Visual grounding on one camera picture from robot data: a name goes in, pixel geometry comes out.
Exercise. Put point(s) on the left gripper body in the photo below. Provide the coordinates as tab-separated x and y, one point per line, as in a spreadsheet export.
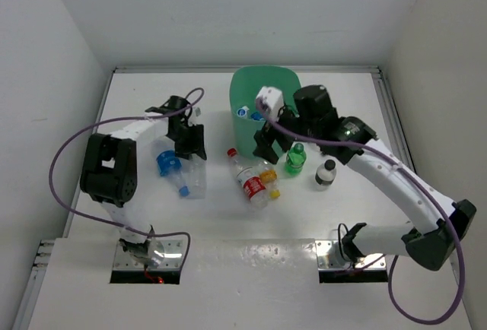
184	130

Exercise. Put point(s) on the white cap blue label bottle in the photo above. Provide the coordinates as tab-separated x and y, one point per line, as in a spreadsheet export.
245	112

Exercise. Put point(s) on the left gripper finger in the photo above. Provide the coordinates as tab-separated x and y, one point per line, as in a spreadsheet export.
198	141
184	147

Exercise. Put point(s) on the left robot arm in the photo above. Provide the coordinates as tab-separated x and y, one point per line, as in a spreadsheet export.
118	166

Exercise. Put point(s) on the black cap small bottle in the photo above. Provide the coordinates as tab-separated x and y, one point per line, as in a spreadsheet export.
325	174

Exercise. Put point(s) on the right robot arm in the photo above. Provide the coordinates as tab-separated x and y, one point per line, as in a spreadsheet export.
436	222

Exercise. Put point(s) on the green plastic bin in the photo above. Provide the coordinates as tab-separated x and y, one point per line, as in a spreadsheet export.
244	87

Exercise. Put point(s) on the green plastic bottle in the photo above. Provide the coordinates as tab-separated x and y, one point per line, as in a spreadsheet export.
295	159

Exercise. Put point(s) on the red cap red label bottle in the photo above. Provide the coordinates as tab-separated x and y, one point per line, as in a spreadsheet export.
248	179

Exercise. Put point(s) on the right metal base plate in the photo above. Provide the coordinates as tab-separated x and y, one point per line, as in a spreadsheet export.
329	259

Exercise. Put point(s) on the clear unlabelled plastic bottle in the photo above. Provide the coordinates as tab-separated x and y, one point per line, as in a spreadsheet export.
195	172

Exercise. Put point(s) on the yellow cap orange label bottle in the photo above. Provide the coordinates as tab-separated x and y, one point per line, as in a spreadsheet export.
269	178

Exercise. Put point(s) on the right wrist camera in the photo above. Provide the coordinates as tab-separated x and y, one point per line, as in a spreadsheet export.
271	99

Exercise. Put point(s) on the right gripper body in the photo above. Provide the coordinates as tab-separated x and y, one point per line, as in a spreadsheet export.
287	118

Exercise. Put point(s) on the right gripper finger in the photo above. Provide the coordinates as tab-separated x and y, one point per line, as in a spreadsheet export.
284	141
264	141

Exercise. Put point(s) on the metal base plate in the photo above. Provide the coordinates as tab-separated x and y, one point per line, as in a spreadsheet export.
329	259
171	250

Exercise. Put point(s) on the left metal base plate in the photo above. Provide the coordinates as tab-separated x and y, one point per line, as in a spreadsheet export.
171	250

